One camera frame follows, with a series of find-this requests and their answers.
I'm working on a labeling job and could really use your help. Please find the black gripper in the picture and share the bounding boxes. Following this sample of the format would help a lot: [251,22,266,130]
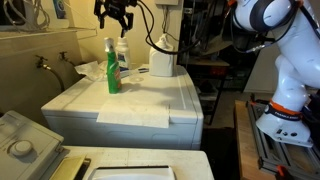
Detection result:
[94,0,137,38]

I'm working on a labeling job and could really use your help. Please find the green spray bottle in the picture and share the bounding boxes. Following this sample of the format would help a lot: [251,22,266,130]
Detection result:
[104,38,122,94]

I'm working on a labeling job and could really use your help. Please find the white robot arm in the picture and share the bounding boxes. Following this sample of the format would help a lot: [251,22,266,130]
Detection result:
[228,0,320,148]

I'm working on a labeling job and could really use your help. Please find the white bottle blue label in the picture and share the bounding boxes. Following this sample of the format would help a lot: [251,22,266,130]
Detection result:
[116,37,131,77]

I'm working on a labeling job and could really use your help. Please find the crumpled white cloth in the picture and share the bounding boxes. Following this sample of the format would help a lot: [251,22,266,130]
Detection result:
[75,61,107,81]

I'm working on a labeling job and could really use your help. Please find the blue white packet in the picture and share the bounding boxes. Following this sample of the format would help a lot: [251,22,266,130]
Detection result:
[138,68,149,73]

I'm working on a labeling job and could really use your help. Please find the large white detergent jug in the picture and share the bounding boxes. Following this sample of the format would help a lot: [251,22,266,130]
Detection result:
[149,34,174,77]

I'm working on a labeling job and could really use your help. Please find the white paper sheet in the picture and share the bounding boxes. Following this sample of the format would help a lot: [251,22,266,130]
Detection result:
[97,101,170,128]

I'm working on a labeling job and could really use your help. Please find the white dryer machine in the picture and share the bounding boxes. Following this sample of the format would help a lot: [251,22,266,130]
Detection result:
[42,65,203,150]

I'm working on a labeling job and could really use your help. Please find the dark storage shelf rack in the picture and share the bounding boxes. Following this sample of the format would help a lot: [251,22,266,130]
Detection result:
[178,0,271,125]

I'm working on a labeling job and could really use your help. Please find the white washing machine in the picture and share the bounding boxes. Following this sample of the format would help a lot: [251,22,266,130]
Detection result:
[0,111,214,180]

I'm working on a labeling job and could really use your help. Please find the wooden table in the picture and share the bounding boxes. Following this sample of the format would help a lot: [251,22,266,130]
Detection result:
[234,100,275,180]

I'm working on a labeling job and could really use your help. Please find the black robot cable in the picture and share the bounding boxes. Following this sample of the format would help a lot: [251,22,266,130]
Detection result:
[136,0,234,56]

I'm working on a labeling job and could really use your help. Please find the wall shelf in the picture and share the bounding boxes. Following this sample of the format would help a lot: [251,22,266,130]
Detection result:
[0,27,97,40]

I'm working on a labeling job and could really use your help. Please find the white wall outlet box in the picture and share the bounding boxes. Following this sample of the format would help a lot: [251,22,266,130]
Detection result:
[154,0,179,6]

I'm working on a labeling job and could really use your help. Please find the right wall faucet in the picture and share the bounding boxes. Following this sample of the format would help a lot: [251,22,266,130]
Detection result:
[59,51,71,62]

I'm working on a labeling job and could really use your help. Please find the wall faucet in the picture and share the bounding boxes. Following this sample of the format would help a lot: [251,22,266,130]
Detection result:
[59,51,71,62]
[36,55,52,71]

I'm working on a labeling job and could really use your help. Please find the white cables on shelf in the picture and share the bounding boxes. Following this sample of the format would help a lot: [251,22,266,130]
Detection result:
[1,0,51,33]

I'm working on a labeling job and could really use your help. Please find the left wall faucet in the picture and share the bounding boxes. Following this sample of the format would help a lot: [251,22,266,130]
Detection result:
[36,55,52,71]

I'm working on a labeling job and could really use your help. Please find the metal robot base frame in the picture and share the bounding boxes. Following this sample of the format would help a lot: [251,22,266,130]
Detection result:
[246,102,320,180]

